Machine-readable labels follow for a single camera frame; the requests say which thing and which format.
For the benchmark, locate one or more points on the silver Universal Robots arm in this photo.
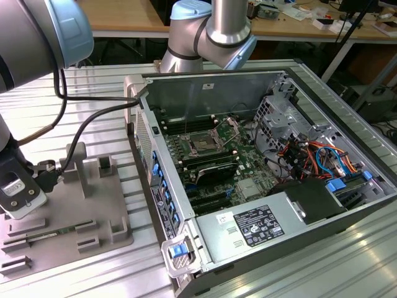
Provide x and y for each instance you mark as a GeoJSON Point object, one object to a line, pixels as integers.
{"type": "Point", "coordinates": [31, 40]}

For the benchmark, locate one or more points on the CPU socket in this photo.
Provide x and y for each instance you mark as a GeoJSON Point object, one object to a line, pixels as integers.
{"type": "Point", "coordinates": [203, 143]}

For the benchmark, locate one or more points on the black RAM slot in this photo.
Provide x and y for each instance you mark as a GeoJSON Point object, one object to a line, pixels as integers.
{"type": "Point", "coordinates": [173, 121]}
{"type": "Point", "coordinates": [176, 128]}
{"type": "Point", "coordinates": [214, 164]}
{"type": "Point", "coordinates": [207, 156]}

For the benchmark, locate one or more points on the black expansion slot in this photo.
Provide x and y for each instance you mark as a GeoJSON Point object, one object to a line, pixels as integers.
{"type": "Point", "coordinates": [207, 196]}
{"type": "Point", "coordinates": [211, 206]}

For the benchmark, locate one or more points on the thin metal locking lever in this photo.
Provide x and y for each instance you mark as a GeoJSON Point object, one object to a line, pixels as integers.
{"type": "Point", "coordinates": [187, 124]}

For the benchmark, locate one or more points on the black graphics card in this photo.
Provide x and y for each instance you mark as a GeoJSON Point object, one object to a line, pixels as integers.
{"type": "Point", "coordinates": [215, 175]}

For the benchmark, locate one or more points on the green motherboard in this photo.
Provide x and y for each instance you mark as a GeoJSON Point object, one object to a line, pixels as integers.
{"type": "Point", "coordinates": [248, 161]}

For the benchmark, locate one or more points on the silver chipset heatsink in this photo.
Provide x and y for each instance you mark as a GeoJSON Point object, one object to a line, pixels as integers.
{"type": "Point", "coordinates": [249, 189]}

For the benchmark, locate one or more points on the open grey PC case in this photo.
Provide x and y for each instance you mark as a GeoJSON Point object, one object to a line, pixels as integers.
{"type": "Point", "coordinates": [248, 90]}

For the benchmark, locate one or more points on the perforated metal drive cage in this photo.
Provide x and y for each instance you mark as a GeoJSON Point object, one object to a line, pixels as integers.
{"type": "Point", "coordinates": [276, 118]}

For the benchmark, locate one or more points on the silver power supply unit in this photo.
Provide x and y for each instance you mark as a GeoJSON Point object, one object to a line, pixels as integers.
{"type": "Point", "coordinates": [217, 242]}

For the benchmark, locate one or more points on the blue case latch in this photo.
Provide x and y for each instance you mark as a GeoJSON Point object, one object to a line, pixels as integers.
{"type": "Point", "coordinates": [177, 251]}

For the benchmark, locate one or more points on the grey plastic parts rack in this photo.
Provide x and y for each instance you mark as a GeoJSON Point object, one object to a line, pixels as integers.
{"type": "Point", "coordinates": [93, 205]}

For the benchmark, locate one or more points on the black plastic air shroud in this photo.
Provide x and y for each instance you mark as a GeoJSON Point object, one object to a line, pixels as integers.
{"type": "Point", "coordinates": [313, 198]}

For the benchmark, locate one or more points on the blue disk carrier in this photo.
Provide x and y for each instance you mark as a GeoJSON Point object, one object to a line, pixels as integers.
{"type": "Point", "coordinates": [336, 185]}

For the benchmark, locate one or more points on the small blue plastic clip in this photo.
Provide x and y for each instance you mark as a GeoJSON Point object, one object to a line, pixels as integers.
{"type": "Point", "coordinates": [367, 175]}

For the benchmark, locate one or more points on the small white box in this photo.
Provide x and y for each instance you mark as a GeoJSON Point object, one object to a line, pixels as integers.
{"type": "Point", "coordinates": [321, 26]}

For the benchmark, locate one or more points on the black equipment box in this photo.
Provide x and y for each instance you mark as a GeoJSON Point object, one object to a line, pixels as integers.
{"type": "Point", "coordinates": [378, 105]}

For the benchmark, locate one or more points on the black tripod stand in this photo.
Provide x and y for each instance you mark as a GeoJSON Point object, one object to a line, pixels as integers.
{"type": "Point", "coordinates": [350, 27]}

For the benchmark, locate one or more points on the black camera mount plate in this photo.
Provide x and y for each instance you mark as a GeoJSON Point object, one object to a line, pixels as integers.
{"type": "Point", "coordinates": [18, 195]}

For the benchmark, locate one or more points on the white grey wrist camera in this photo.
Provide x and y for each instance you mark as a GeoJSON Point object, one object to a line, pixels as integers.
{"type": "Point", "coordinates": [18, 212]}

